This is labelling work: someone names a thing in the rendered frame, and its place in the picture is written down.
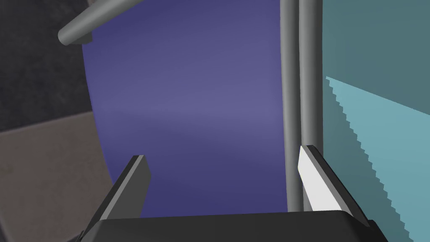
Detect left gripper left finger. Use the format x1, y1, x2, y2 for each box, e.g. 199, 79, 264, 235
97, 155, 152, 221

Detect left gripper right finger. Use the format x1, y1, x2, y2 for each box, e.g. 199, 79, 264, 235
297, 145, 370, 226

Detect grey door handle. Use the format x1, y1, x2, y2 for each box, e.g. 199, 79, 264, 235
57, 0, 148, 46

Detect purple door leaf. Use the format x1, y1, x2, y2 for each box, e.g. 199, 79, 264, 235
81, 0, 289, 218

